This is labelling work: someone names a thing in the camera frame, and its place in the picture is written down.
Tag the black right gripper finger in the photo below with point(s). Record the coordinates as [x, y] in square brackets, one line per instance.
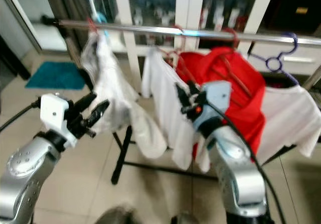
[185, 91]
[184, 108]

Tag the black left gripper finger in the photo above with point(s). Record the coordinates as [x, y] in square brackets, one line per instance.
[84, 102]
[95, 114]

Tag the white shirt with dark lines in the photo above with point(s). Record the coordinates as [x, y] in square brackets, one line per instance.
[105, 83]

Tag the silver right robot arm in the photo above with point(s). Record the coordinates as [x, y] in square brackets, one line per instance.
[235, 174]

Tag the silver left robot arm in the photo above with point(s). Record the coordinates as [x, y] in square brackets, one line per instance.
[25, 163]

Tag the purple plastic hanger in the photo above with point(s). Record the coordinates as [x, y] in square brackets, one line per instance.
[269, 63]

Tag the white printed t-shirt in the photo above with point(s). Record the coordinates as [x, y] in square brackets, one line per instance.
[168, 108]

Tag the teal floor mat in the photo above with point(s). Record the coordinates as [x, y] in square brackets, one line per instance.
[55, 76]

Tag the plain red shirt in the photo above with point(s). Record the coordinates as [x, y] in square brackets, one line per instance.
[241, 78]

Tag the black cabinet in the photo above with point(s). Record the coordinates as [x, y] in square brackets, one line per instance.
[10, 58]

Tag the white glass-door cabinet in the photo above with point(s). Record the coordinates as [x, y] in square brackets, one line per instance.
[190, 3]

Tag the plain white t-shirt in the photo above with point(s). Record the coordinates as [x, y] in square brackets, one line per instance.
[286, 113]

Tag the dark grey curtain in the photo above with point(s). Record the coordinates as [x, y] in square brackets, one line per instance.
[62, 3]

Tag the grey robot left leg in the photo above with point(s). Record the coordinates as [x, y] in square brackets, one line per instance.
[114, 216]

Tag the glass sliding door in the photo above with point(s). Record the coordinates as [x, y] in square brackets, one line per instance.
[25, 8]

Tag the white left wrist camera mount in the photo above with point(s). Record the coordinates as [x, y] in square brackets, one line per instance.
[54, 112]

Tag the pale grey right wrist camera mount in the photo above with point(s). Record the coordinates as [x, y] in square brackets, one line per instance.
[218, 96]

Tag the black clothes rack silver rail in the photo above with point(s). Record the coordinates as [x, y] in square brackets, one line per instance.
[140, 28]

